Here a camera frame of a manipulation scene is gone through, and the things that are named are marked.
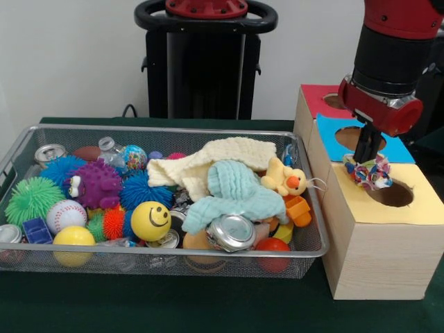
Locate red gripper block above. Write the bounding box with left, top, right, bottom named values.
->
left=338, top=76, right=425, bottom=164

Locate colourful patchwork cloth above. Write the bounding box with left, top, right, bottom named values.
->
left=343, top=154, right=395, bottom=191

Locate yellow plush duck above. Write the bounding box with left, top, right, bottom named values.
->
left=260, top=157, right=308, bottom=197

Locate cream muslin cloth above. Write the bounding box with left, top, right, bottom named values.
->
left=146, top=137, right=278, bottom=202

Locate wooden box with three holes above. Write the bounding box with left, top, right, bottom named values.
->
left=293, top=83, right=444, bottom=300

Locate dark green table cloth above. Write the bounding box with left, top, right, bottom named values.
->
left=0, top=117, right=444, bottom=333
left=412, top=126, right=444, bottom=150

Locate red ball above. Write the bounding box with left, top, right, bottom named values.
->
left=256, top=237, right=291, bottom=273

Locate light blue muslin cloth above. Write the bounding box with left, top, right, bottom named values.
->
left=182, top=160, right=289, bottom=233

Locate crushed silver can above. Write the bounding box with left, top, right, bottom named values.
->
left=205, top=214, right=257, bottom=253

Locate blue spiky rubber ball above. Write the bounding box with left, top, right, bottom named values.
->
left=119, top=170, right=176, bottom=212

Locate yellow smiley face ball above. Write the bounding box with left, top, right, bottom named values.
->
left=130, top=200, right=173, bottom=242

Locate purple monster toy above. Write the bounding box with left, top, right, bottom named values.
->
left=64, top=158, right=123, bottom=210

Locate plain yellow ball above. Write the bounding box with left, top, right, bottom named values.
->
left=52, top=225, right=96, bottom=268

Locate green spiky rubber ball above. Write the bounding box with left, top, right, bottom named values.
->
left=5, top=176, right=66, bottom=226

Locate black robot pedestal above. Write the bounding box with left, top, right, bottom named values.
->
left=134, top=0, right=278, bottom=121

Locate shallow wire mesh bin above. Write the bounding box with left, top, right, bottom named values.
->
left=0, top=123, right=330, bottom=280

